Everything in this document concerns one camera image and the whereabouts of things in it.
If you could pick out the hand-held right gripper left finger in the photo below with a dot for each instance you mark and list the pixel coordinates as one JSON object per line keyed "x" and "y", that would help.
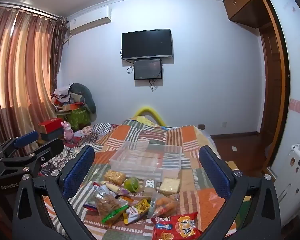
{"x": 77, "y": 173}

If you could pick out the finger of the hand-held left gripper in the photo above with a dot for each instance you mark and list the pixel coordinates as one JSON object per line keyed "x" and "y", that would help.
{"x": 26, "y": 138}
{"x": 51, "y": 148}

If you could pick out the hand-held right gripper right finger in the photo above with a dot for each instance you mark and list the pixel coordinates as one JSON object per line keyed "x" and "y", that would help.
{"x": 215, "y": 173}

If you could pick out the blue and white snack bag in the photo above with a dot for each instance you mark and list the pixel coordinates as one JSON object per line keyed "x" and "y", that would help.
{"x": 90, "y": 205}

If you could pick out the purple bread packet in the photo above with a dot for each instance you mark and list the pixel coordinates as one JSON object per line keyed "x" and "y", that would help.
{"x": 112, "y": 187}

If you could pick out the clear bag of orange snacks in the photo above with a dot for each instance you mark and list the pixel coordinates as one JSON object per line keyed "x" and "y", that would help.
{"x": 163, "y": 205}

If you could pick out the brown bottle white label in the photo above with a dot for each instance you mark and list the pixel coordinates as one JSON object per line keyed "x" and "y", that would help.
{"x": 149, "y": 185}

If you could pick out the clear plastic container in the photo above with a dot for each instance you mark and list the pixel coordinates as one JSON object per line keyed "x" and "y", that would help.
{"x": 145, "y": 161}

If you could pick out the black box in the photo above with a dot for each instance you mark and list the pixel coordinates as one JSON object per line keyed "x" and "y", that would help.
{"x": 52, "y": 135}

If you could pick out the red box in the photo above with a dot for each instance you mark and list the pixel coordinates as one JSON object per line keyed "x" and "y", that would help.
{"x": 50, "y": 125}

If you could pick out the pink plush toy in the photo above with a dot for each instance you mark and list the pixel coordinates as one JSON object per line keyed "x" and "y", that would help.
{"x": 68, "y": 131}

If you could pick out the clear bag of peanuts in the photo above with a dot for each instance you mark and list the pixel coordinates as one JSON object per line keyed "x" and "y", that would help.
{"x": 114, "y": 177}

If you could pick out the patchwork striped blanket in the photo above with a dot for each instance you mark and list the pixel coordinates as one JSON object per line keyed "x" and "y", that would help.
{"x": 187, "y": 145}

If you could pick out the brown snack bag green base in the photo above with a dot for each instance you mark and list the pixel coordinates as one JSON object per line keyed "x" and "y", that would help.
{"x": 107, "y": 203}

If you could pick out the orange cardboard box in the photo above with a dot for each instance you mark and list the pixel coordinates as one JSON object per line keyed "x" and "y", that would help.
{"x": 71, "y": 107}

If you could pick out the square pale cake packet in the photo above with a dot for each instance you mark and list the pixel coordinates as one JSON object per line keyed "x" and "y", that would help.
{"x": 169, "y": 186}

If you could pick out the checkered quilt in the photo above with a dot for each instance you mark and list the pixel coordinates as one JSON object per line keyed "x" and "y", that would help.
{"x": 100, "y": 130}

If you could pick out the pile of clothes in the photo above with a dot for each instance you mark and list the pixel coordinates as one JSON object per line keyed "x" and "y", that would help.
{"x": 61, "y": 93}

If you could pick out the red snack packet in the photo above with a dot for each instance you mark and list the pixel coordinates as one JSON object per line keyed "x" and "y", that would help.
{"x": 176, "y": 227}

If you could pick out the yellow chips packet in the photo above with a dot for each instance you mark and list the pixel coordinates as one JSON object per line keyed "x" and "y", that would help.
{"x": 138, "y": 210}

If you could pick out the orange striped curtain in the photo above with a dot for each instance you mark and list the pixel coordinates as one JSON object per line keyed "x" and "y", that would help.
{"x": 17, "y": 67}

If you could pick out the yellow padded arch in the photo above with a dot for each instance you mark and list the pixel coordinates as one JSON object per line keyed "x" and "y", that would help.
{"x": 150, "y": 111}

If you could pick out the dark patterned curtain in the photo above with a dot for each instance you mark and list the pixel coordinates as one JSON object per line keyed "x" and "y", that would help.
{"x": 58, "y": 50}

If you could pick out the wooden door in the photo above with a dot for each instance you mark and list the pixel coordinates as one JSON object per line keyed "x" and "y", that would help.
{"x": 271, "y": 92}

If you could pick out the small black monitor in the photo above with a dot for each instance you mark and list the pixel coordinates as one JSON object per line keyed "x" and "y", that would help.
{"x": 148, "y": 69}

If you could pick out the white air conditioner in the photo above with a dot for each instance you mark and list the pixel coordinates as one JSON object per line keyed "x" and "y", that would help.
{"x": 88, "y": 20}

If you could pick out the wooden overhead cabinet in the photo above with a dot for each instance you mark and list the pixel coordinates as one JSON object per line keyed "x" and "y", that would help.
{"x": 247, "y": 2}

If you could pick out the brown bed post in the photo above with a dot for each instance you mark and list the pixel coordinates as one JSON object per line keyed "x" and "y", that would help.
{"x": 201, "y": 127}

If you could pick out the white wall socket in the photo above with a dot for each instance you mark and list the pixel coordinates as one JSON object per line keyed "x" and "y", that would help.
{"x": 224, "y": 124}

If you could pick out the black wall television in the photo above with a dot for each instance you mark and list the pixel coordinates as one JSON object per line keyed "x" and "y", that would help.
{"x": 147, "y": 43}

